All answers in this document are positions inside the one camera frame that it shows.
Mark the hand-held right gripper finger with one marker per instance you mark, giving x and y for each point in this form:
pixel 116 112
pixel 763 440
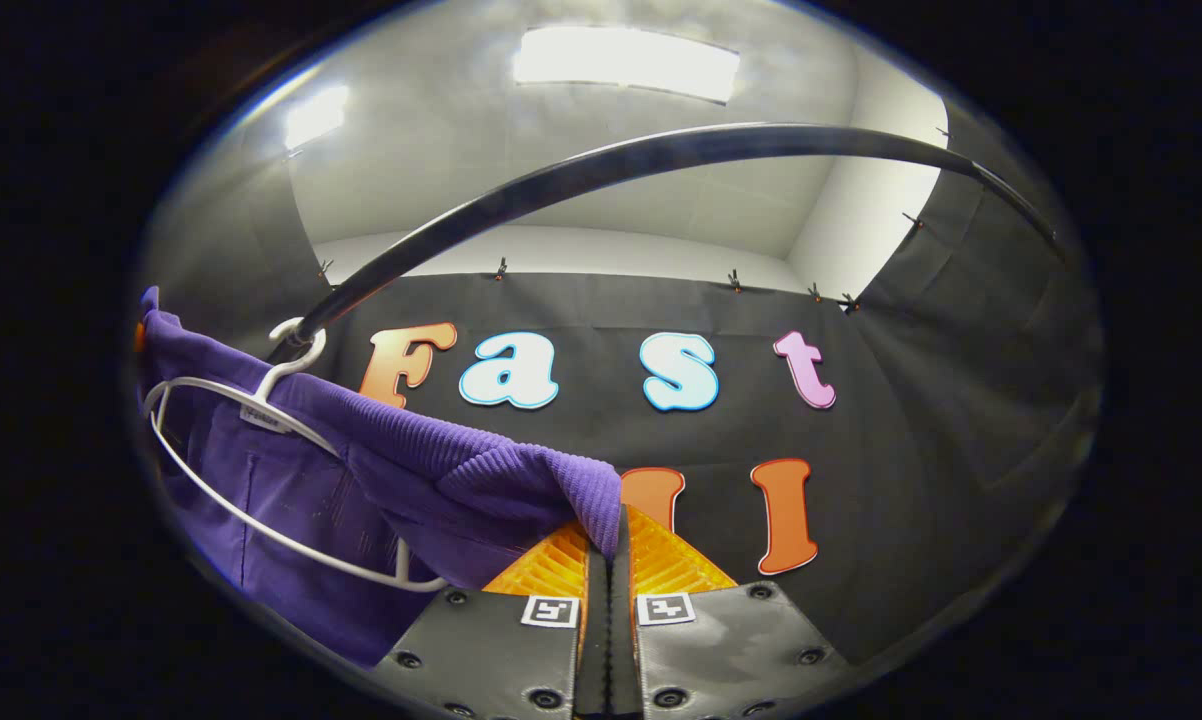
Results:
pixel 623 640
pixel 599 640

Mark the purple jacket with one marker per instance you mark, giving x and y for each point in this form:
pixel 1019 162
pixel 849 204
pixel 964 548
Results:
pixel 411 470

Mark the white plastic hanger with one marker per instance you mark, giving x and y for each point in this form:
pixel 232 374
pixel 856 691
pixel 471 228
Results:
pixel 266 417

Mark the black clothes rack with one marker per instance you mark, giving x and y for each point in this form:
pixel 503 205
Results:
pixel 661 150

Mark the black backdrop cloth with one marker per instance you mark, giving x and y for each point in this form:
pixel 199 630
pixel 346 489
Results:
pixel 911 450

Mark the row of backdrop clips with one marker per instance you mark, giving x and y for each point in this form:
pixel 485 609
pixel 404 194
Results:
pixel 501 268

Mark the large ceiling light panel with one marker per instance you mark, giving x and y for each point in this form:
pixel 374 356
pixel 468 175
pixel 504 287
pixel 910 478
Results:
pixel 626 65

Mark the small ceiling light panel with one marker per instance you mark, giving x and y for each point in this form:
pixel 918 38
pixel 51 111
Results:
pixel 316 115

